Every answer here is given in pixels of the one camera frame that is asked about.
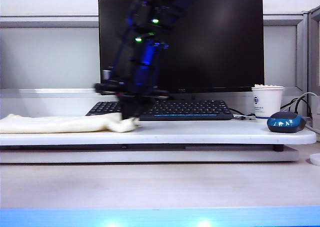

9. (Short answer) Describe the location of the black computer keyboard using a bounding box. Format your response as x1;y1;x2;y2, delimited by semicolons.
85;99;235;122

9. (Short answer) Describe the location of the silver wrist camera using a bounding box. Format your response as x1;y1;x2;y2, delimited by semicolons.
101;68;118;84

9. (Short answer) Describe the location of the white paper cup blue print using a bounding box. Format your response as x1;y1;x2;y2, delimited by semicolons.
251;83;286;120

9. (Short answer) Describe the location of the black computer monitor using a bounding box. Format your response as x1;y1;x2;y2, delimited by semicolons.
98;0;265;95

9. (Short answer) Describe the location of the blue lit robot base edge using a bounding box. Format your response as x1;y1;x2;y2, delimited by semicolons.
0;205;320;227

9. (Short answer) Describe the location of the thin white cable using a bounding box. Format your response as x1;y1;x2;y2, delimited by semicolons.
295;91;320;114

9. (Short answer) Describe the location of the cream cleaning cloth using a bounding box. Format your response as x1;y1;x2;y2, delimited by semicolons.
0;112;142;134

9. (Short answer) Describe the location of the white desk riser board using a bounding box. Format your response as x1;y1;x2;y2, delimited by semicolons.
0;116;318;147

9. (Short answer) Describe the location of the thick white cable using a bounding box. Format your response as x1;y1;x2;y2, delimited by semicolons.
305;123;320;134

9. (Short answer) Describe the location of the grey cubicle partition frame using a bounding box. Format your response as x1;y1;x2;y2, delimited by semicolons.
0;6;320;143

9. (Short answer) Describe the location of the black and blue computer mouse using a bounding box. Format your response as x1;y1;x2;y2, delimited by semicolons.
266;111;307;134

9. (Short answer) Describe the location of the black cable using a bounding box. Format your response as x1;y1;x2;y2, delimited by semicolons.
279;94;312;118

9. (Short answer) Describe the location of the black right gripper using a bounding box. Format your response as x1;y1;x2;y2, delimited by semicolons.
94;81;171;120

